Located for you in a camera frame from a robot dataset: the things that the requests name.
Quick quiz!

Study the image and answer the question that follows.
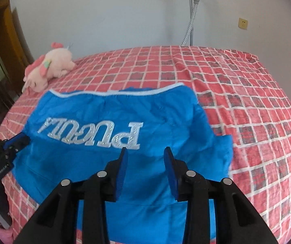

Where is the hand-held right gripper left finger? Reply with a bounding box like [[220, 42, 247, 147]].
[[13, 147, 129, 244]]

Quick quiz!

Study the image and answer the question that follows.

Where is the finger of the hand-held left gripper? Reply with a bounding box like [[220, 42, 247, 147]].
[[2, 132, 31, 153]]

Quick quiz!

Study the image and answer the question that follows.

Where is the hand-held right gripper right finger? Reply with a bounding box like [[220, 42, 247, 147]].
[[163, 147, 279, 244]]

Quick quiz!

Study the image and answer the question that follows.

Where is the blue puffer jacket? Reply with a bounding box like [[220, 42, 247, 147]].
[[11, 83, 234, 242]]

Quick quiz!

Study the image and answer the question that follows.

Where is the pale pink cloth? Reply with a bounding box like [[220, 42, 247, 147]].
[[0, 220, 16, 244]]

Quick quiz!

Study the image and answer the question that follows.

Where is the pink unicorn plush toy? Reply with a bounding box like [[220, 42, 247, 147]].
[[23, 42, 75, 92]]

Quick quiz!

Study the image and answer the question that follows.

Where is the red checked bed sheet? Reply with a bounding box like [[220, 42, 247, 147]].
[[0, 45, 291, 244]]

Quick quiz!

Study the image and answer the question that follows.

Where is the wooden door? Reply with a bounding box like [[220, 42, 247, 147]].
[[0, 0, 34, 102]]

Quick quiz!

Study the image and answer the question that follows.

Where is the white braided steamer hose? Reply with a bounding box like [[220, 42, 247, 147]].
[[181, 0, 200, 47]]

